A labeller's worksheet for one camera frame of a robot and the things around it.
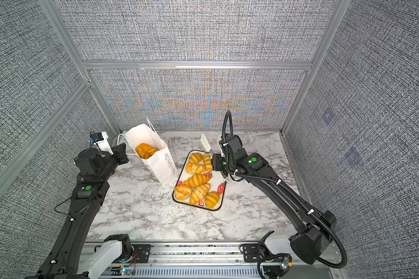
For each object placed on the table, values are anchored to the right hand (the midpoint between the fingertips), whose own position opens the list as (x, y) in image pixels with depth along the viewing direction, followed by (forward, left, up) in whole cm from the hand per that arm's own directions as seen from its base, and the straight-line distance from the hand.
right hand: (216, 156), depth 74 cm
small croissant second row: (+7, +11, -22) cm, 26 cm away
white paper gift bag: (+2, +26, -8) cm, 27 cm away
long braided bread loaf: (+13, +38, -13) cm, 42 cm away
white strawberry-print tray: (+1, -1, -25) cm, 25 cm away
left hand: (+4, +37, +6) cm, 37 cm away
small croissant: (+14, +11, -22) cm, 28 cm away
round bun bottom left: (-6, +16, -22) cm, 28 cm away
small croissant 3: (-10, +2, -22) cm, 24 cm away
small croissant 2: (+13, +4, -24) cm, 27 cm away
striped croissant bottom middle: (-8, +8, -21) cm, 23 cm away
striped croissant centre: (0, +10, -22) cm, 24 cm away
